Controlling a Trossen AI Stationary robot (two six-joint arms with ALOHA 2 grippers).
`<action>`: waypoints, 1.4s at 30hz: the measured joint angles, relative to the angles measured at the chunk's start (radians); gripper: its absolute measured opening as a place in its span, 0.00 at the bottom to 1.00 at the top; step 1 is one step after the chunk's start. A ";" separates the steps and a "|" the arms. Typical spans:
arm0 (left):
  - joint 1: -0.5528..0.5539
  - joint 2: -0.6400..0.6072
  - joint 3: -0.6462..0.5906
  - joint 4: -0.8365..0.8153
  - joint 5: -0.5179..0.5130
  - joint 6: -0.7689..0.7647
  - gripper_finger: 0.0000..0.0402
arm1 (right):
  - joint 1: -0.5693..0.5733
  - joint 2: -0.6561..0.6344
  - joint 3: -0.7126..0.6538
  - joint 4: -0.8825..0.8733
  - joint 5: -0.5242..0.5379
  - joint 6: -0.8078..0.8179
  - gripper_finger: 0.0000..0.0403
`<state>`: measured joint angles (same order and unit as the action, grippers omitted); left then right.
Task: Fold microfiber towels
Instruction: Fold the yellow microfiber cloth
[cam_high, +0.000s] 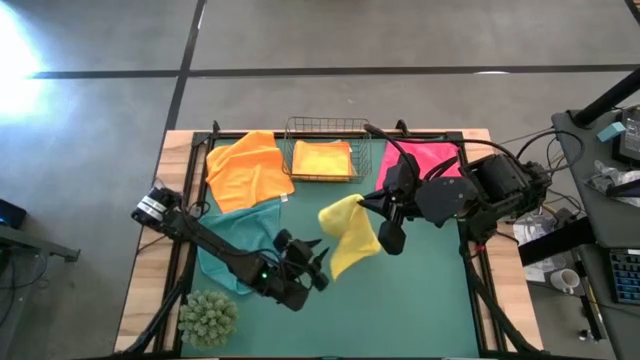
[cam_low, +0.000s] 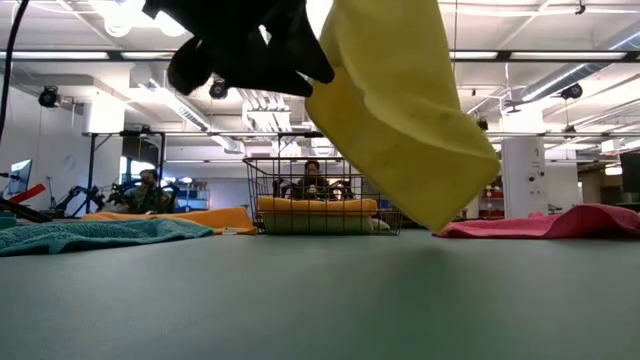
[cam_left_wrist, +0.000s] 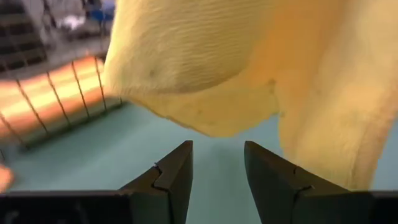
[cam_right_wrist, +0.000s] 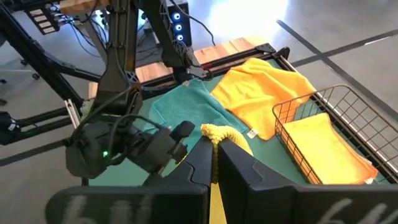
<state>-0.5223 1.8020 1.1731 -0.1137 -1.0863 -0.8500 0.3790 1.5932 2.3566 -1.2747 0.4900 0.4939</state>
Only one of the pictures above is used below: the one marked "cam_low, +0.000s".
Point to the teal microfiber towel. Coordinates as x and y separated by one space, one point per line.
75 237

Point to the red strip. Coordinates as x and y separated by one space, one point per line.
30 192

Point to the computer monitor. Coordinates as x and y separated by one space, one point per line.
20 175

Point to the orange microfiber towel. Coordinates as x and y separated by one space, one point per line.
315 206
220 220

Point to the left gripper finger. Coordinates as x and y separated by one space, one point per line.
270 75
297 45

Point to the white pillar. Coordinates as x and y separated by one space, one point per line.
523 175

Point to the person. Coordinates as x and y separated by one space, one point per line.
147 192
312 172

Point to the yellow microfiber towel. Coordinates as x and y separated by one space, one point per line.
400 125

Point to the black frame stand with screen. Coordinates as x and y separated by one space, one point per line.
142 150

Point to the pink microfiber towel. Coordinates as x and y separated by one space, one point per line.
575 222

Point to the shelf with blue bins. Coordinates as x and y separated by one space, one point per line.
192 195

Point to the black hanging spotlight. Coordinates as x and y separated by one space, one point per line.
48 96
482 122
571 91
218 91

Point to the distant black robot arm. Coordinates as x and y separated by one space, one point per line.
75 192

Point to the red tool cart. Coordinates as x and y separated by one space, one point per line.
492 200

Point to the green table mat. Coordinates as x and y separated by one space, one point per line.
320 310

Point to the pale green microfiber towel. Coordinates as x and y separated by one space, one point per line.
315 224

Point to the dark monitor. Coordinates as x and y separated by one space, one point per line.
630 172

